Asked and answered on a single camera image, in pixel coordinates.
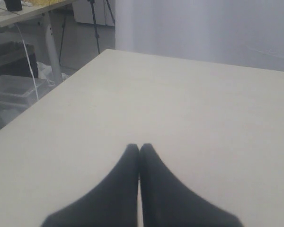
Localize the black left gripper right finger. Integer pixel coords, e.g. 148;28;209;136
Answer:
140;143;242;227

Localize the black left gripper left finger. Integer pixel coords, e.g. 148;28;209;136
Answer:
42;144;139;227

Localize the clear plastic storage bin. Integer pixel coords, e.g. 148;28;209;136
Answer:
0;75;50;106

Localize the black tripod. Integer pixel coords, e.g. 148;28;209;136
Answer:
59;0;115;64

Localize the black box under desk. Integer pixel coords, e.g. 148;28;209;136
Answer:
0;42;38;78

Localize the white backdrop cloth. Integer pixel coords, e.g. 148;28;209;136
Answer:
115;0;284;71

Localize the beige side desk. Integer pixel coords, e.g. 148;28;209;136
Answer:
0;0;74;86

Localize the black object on desk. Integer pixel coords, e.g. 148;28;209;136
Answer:
4;0;22;12

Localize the white cable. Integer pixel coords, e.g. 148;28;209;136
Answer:
15;23;40;101

